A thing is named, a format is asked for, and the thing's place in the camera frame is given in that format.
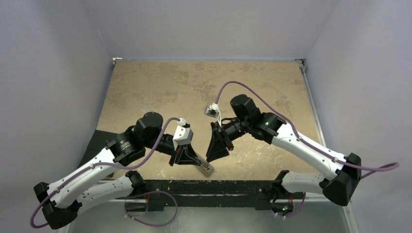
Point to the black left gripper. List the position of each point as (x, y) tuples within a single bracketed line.
[(185, 154)]

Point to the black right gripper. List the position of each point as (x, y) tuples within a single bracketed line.
[(222, 135)]

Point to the white universal AC remote control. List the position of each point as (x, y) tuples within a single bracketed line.
[(203, 166)]

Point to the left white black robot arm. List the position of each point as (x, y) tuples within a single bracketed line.
[(112, 172)]

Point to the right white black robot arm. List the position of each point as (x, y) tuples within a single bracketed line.
[(337, 175)]

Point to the black mat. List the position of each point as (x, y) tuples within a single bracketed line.
[(96, 144)]

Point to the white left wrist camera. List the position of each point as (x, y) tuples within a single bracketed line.
[(183, 136)]

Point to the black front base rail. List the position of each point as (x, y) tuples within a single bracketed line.
[(260, 195)]

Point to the aluminium frame rail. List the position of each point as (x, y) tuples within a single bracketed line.
[(348, 210)]

